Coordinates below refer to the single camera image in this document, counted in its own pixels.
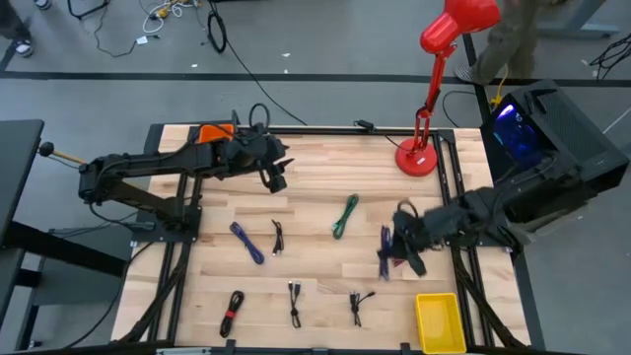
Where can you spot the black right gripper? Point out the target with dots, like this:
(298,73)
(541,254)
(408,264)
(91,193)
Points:
(414,232)

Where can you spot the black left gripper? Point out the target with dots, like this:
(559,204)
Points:
(256,150)

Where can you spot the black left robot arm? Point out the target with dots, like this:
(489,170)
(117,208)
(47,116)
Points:
(148,163)

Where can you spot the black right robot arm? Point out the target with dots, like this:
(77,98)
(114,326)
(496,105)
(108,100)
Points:
(493,207)

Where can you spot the orange plastic bin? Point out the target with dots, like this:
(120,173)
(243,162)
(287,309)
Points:
(214,133)

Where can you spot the yellow plastic bin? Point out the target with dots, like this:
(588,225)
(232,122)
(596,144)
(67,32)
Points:
(439,323)

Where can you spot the red desk lamp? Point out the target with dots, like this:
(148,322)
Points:
(416,158)

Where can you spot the white paper tag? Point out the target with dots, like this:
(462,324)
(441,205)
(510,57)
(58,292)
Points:
(142,40)

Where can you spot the black computer tower blue light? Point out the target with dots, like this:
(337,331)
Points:
(567,128)

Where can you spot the wooden stick with black ball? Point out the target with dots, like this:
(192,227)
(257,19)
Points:
(47,149)

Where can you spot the person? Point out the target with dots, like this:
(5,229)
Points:
(508,39)
(22,47)

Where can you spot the black side desk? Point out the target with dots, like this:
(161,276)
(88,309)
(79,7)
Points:
(17,163)

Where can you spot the grey desk leg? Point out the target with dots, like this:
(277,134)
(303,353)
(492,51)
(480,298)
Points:
(577,29)

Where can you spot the black aluminium table frame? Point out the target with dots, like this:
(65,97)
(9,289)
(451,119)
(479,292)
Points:
(320,130)

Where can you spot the black upright post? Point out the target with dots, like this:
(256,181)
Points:
(480,98)

